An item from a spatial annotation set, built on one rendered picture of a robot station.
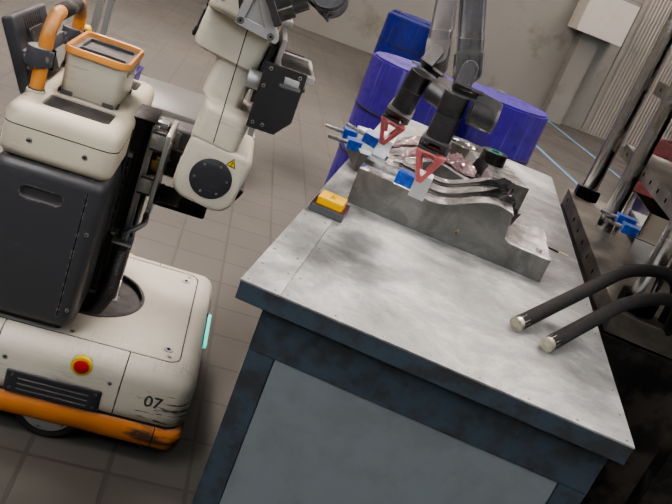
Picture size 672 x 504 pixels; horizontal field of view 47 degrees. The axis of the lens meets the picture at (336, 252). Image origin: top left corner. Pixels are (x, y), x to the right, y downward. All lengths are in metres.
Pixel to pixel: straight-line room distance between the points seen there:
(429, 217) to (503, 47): 10.15
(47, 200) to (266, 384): 0.73
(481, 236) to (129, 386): 0.93
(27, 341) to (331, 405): 0.87
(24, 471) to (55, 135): 0.79
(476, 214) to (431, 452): 0.66
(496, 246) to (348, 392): 0.66
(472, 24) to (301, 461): 0.94
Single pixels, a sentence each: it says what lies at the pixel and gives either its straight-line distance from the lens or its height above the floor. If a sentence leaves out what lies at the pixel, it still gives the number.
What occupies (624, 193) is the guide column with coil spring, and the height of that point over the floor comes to 0.93.
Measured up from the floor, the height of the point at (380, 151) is 0.91.
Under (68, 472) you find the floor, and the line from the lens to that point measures 2.05.
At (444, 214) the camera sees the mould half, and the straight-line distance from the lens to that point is 1.86.
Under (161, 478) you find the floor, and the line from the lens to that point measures 2.10.
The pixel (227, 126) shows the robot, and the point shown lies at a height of 0.86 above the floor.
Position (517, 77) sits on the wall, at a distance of 12.09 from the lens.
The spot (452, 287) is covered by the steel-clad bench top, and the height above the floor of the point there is 0.80.
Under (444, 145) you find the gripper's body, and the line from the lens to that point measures 1.67.
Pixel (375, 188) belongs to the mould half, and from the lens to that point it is 1.86.
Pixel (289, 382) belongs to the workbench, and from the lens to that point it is 1.38.
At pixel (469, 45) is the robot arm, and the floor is 1.25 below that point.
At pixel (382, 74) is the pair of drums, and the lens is 4.33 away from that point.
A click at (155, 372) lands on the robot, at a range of 1.97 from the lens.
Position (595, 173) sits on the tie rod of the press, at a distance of 3.16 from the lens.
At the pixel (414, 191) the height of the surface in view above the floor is 0.92.
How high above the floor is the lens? 1.36
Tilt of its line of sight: 21 degrees down
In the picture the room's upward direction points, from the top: 22 degrees clockwise
